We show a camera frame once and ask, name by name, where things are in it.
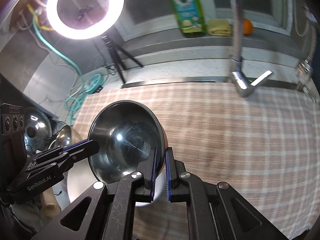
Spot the orange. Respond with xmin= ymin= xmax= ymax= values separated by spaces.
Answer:
xmin=243 ymin=18 xmax=254 ymax=35

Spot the ring light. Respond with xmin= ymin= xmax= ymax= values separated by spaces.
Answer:
xmin=46 ymin=0 xmax=125 ymax=40

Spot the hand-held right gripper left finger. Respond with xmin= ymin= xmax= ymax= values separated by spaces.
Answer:
xmin=32 ymin=148 xmax=158 ymax=240

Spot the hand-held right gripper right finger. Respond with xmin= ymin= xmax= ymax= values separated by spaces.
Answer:
xmin=164 ymin=147 xmax=288 ymax=240

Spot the green dish soap bottle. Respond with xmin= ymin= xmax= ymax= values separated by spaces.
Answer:
xmin=167 ymin=0 xmax=207 ymax=38

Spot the teal hose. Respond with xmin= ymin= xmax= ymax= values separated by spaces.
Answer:
xmin=32 ymin=15 xmax=105 ymax=124

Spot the plaid tablecloth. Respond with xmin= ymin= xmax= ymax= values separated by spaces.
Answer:
xmin=72 ymin=82 xmax=320 ymax=240

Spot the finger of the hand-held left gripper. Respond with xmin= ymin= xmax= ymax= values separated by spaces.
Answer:
xmin=25 ymin=140 xmax=100 ymax=178
xmin=30 ymin=139 xmax=88 ymax=165

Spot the yellow hose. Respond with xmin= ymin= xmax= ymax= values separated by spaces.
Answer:
xmin=27 ymin=4 xmax=54 ymax=32

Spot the large steel bowl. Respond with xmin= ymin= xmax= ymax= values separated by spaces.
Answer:
xmin=87 ymin=100 xmax=167 ymax=184

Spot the teal round reel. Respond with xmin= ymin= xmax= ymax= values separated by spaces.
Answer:
xmin=84 ymin=74 xmax=104 ymax=93

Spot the yellow cloth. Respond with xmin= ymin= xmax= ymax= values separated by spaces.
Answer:
xmin=207 ymin=19 xmax=232 ymax=37

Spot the chrome faucet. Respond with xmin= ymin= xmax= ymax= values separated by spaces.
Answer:
xmin=228 ymin=0 xmax=273 ymax=98

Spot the black tripod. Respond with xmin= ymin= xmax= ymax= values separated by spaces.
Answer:
xmin=94 ymin=35 xmax=144 ymax=85

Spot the window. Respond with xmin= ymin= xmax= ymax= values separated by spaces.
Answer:
xmin=120 ymin=0 xmax=295 ymax=43

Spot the flexible faucet sprayer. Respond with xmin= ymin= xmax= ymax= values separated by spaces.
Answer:
xmin=295 ymin=5 xmax=318 ymax=92

